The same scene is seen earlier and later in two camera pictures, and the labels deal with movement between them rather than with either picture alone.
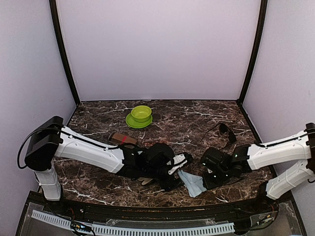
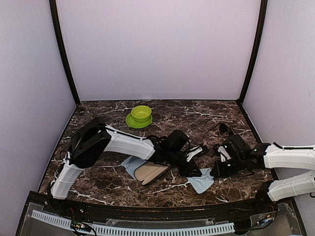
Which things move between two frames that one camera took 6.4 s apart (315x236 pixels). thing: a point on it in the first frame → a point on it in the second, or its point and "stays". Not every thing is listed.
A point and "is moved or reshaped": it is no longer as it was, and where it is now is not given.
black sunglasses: [224, 129] stays
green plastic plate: [133, 123] stays
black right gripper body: [221, 178] → [228, 170]
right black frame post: [246, 85] stays
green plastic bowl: [141, 113] stays
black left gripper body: [169, 185] → [182, 169]
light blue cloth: [194, 184] is moved or reshaped
